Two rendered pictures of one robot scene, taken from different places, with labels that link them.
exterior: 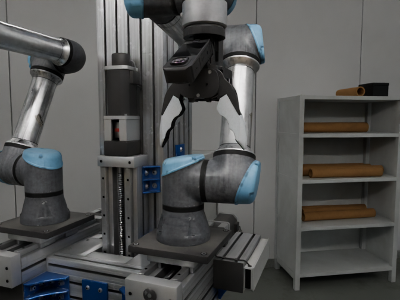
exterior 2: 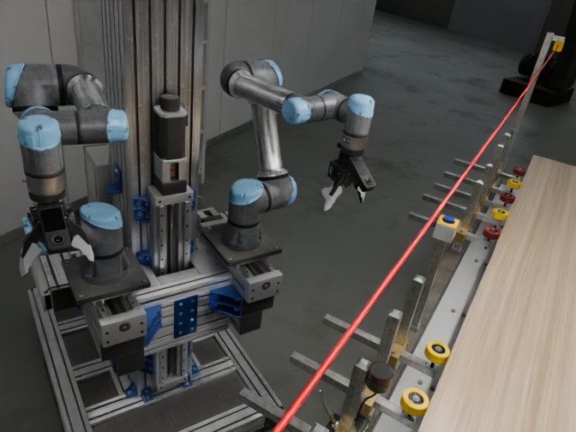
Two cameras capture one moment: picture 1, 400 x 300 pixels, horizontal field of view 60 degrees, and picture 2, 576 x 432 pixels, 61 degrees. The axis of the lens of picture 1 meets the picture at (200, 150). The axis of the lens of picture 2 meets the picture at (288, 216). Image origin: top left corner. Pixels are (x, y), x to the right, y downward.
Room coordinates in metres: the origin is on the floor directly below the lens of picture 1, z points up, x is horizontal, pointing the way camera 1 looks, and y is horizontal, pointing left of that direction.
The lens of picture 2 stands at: (-0.02, 1.25, 2.05)
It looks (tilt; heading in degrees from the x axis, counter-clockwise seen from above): 30 degrees down; 303
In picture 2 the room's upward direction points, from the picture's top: 8 degrees clockwise
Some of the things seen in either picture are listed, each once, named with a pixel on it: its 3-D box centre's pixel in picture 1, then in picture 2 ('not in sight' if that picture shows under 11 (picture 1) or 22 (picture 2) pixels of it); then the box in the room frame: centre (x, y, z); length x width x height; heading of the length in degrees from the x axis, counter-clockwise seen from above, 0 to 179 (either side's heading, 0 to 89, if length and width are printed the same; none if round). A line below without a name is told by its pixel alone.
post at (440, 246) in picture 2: not in sight; (427, 285); (0.35, -0.39, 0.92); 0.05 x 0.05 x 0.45; 6
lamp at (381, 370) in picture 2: not in sight; (372, 399); (0.22, 0.36, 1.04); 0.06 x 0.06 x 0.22; 6
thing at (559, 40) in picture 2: not in sight; (528, 110); (0.55, -2.43, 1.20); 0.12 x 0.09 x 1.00; 6
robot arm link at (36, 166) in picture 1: (41, 169); (99, 227); (1.13, 0.52, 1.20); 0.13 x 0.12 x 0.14; 62
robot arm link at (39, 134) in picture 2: not in sight; (40, 145); (0.90, 0.78, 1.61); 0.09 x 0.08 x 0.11; 152
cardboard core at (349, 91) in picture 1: (349, 93); not in sight; (2.99, -1.27, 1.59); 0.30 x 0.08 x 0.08; 10
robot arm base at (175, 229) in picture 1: (183, 219); (243, 228); (0.95, 0.05, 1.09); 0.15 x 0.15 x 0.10
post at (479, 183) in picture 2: not in sight; (465, 222); (0.44, -1.12, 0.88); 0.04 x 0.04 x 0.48; 6
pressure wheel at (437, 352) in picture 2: not in sight; (434, 359); (0.19, -0.11, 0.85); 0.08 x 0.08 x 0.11
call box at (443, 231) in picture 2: not in sight; (445, 229); (0.35, -0.39, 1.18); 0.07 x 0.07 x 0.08; 6
